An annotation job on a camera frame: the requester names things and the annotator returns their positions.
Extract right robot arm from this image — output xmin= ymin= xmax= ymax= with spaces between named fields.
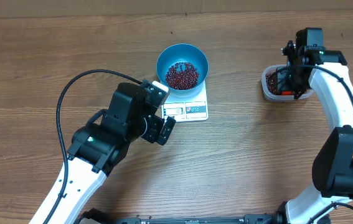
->
xmin=273 ymin=27 xmax=353 ymax=223

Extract white digital kitchen scale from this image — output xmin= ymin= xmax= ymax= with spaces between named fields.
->
xmin=161 ymin=82 xmax=209 ymax=123

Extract red beans in bowl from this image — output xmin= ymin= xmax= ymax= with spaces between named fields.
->
xmin=165 ymin=62 xmax=199 ymax=90

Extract blue metal bowl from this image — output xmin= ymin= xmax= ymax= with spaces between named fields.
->
xmin=156 ymin=44 xmax=209 ymax=93

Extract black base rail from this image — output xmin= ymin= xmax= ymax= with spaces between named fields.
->
xmin=74 ymin=208 xmax=286 ymax=224

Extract orange scoop with blue handle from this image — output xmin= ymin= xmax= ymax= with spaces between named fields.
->
xmin=281 ymin=91 xmax=294 ymax=95

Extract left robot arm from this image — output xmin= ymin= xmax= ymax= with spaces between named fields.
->
xmin=31 ymin=81 xmax=176 ymax=223

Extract clear plastic container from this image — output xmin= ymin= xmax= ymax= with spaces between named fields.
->
xmin=260 ymin=63 xmax=314 ymax=103

